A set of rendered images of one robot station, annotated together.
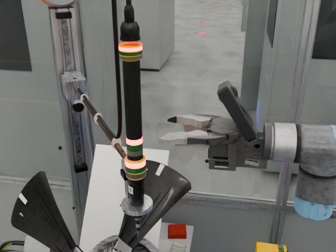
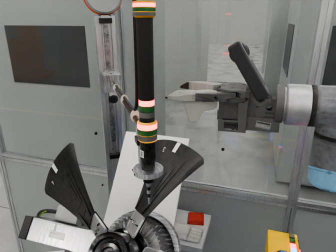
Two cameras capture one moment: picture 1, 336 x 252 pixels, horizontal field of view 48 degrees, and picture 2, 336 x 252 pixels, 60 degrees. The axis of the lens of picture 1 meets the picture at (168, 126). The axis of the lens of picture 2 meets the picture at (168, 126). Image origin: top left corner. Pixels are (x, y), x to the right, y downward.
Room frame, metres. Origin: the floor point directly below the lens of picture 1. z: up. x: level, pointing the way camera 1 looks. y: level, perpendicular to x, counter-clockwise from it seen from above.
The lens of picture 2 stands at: (0.10, -0.05, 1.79)
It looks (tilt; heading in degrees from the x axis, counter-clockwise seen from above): 20 degrees down; 7
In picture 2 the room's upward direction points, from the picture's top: straight up
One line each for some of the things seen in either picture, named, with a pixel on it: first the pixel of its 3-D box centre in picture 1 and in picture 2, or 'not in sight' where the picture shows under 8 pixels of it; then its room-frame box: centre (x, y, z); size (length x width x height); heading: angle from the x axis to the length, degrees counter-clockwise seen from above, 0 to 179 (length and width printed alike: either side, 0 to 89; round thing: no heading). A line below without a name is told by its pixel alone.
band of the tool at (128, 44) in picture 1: (130, 51); (144, 9); (0.69, 0.07, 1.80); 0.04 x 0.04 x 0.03
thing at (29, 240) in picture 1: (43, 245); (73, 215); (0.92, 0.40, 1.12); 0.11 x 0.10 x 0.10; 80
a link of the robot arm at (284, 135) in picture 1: (280, 141); (294, 104); (0.64, -0.22, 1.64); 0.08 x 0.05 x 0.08; 169
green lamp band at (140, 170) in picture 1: (135, 166); (147, 130); (0.69, 0.07, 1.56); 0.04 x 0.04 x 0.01
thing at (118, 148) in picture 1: (98, 119); (124, 101); (0.96, 0.20, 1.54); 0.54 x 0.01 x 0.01; 25
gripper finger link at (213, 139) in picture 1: (208, 136); (218, 95); (0.63, -0.08, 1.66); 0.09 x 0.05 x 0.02; 101
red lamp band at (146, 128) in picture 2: (135, 161); (147, 124); (0.69, 0.07, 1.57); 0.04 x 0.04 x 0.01
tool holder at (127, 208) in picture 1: (134, 186); (146, 151); (0.70, 0.07, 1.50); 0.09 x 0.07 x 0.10; 25
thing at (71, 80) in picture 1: (74, 86); (111, 81); (1.26, 0.33, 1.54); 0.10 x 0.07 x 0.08; 25
